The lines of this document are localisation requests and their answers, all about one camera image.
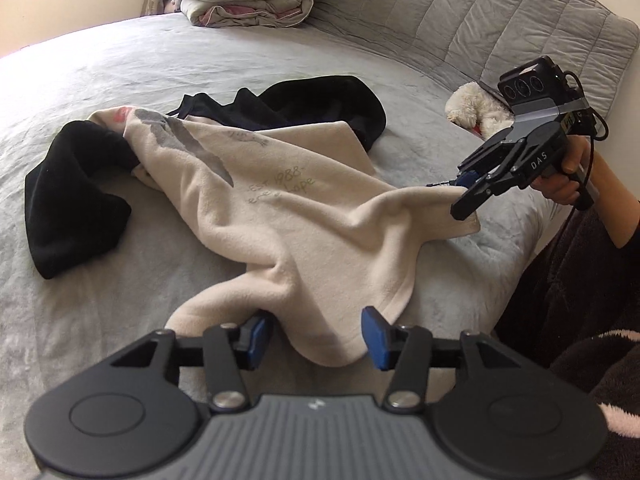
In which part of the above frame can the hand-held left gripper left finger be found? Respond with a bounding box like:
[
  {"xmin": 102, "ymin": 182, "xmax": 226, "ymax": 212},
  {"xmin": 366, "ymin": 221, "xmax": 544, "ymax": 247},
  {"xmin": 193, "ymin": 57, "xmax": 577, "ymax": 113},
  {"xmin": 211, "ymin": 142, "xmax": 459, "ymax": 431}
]
[{"xmin": 109, "ymin": 315, "xmax": 273, "ymax": 413}]

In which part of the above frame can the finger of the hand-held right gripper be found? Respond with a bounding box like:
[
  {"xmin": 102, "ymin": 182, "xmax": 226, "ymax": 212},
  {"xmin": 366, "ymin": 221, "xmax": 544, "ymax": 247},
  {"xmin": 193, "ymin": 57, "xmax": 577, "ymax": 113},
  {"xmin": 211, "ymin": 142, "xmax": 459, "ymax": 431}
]
[
  {"xmin": 457, "ymin": 127, "xmax": 538, "ymax": 186},
  {"xmin": 450, "ymin": 132, "xmax": 566, "ymax": 221}
]

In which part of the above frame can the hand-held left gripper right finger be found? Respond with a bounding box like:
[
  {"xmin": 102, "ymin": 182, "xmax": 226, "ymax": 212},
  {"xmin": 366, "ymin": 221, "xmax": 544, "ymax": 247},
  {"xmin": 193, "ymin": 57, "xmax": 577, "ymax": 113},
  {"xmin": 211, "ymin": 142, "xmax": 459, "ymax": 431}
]
[{"xmin": 361, "ymin": 306, "xmax": 526, "ymax": 415}]

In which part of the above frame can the beige black-sleeved bear sweatshirt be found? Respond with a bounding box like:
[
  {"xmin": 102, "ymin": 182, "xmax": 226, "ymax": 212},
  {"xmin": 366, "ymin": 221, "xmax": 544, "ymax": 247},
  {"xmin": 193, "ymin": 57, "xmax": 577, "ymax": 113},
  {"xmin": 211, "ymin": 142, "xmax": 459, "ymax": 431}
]
[{"xmin": 24, "ymin": 75, "xmax": 483, "ymax": 368}]

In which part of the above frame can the person's right forearm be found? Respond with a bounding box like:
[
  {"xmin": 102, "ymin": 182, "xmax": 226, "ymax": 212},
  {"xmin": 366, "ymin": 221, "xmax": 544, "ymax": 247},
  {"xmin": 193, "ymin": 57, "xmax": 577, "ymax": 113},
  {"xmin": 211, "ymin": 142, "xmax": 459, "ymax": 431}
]
[{"xmin": 575, "ymin": 137, "xmax": 640, "ymax": 251}]

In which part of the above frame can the person's right hand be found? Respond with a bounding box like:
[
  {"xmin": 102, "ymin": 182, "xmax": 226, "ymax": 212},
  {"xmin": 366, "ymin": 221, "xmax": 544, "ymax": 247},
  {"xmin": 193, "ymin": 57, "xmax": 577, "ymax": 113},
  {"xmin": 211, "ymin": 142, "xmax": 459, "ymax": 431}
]
[{"xmin": 531, "ymin": 136, "xmax": 603, "ymax": 207}]

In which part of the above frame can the cream plush toy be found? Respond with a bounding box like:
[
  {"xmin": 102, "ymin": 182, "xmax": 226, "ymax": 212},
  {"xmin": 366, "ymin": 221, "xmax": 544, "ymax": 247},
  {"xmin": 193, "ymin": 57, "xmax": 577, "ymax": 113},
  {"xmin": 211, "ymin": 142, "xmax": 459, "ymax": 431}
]
[{"xmin": 445, "ymin": 81, "xmax": 516, "ymax": 141}]

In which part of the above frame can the dark fluffy robe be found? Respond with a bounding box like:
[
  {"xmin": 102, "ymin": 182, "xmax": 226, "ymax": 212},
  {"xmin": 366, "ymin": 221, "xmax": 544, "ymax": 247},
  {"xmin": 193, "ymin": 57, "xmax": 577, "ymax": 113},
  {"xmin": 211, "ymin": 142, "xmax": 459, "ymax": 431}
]
[{"xmin": 495, "ymin": 205, "xmax": 640, "ymax": 480}]

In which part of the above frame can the grey quilted headboard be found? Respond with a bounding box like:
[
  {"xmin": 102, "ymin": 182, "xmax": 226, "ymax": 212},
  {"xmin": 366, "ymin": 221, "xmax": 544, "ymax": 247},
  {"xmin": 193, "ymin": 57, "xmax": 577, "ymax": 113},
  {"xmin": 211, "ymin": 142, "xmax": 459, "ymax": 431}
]
[{"xmin": 305, "ymin": 0, "xmax": 640, "ymax": 126}]

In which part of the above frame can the grey bed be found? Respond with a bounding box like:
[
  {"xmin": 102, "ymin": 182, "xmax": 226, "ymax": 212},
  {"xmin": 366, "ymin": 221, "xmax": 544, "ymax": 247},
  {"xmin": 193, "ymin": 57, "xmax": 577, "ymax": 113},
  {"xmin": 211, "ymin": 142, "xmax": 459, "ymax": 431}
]
[{"xmin": 0, "ymin": 10, "xmax": 551, "ymax": 480}]

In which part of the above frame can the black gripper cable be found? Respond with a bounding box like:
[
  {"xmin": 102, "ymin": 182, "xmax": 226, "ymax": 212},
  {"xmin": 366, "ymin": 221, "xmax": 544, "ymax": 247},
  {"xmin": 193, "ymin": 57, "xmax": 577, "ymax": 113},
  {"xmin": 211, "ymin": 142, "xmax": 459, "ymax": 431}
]
[{"xmin": 547, "ymin": 70, "xmax": 611, "ymax": 281}]

